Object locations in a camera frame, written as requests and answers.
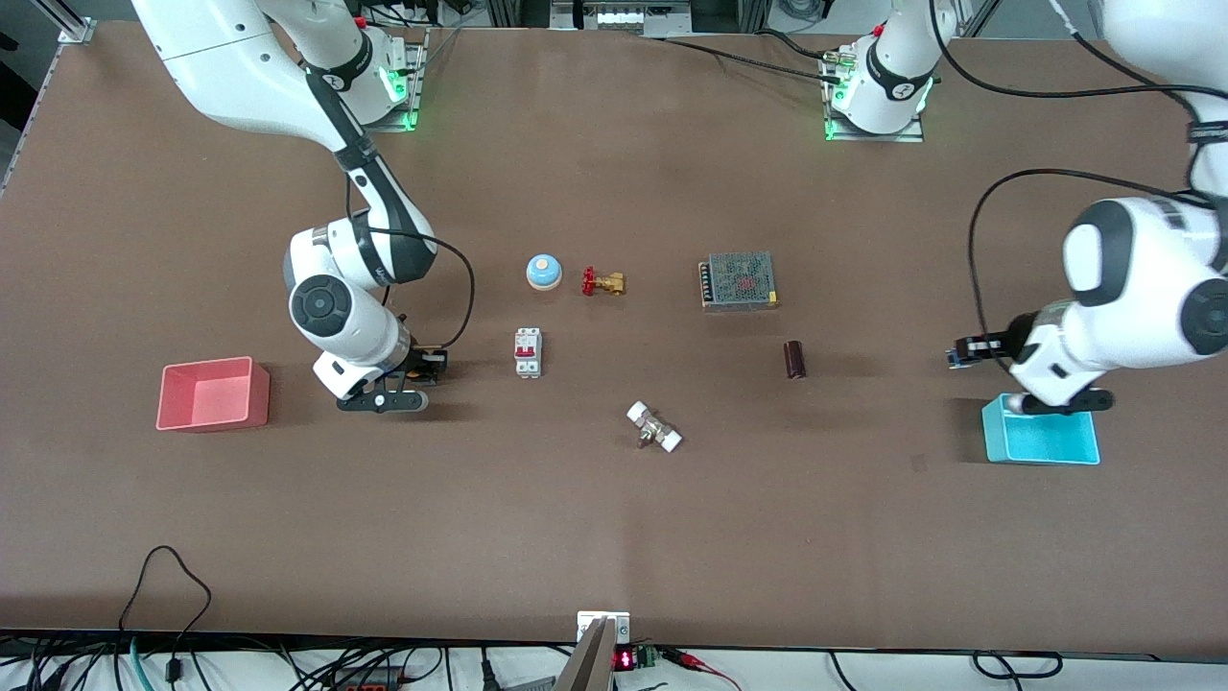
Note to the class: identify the red digit display module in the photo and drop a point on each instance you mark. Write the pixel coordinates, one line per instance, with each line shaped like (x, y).
(628, 659)

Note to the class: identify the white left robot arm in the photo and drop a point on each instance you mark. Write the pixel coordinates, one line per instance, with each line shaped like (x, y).
(1142, 269)

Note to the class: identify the blue round buzzer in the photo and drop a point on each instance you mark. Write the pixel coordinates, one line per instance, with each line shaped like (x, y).
(543, 273)

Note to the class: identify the white power strip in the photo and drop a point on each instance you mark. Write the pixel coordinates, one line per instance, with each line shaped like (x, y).
(624, 14)

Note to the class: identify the white circuit breaker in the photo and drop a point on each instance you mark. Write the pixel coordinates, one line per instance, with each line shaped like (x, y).
(528, 352)

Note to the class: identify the pink plastic box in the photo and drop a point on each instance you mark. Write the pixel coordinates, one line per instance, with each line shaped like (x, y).
(216, 395)

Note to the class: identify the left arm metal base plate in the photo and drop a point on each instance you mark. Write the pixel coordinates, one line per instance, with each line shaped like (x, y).
(902, 137)

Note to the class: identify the white-capped metal valve fitting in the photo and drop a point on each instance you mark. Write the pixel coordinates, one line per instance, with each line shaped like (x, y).
(654, 427)

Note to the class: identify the red clip lead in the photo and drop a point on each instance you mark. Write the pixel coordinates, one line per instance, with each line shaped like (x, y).
(700, 662)

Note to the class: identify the aluminium frame profile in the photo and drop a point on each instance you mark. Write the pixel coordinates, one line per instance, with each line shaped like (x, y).
(75, 29)

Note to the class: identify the cyan plastic box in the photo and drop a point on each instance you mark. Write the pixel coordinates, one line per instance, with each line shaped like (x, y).
(1055, 441)

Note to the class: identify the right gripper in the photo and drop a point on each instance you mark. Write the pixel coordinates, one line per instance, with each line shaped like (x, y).
(425, 364)

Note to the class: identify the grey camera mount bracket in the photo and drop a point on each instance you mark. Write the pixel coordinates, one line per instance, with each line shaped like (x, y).
(590, 662)

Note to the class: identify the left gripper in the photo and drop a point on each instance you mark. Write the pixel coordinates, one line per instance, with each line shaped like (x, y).
(1000, 345)

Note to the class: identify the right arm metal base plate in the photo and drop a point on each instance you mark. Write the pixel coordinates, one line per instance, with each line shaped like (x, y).
(415, 96)

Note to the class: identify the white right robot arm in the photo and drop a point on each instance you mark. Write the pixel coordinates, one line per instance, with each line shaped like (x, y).
(240, 77)

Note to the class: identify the dark brown capacitor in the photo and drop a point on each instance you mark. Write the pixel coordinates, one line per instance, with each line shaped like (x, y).
(794, 360)

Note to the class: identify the metal mesh power supply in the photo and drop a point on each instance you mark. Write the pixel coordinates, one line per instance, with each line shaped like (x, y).
(739, 280)

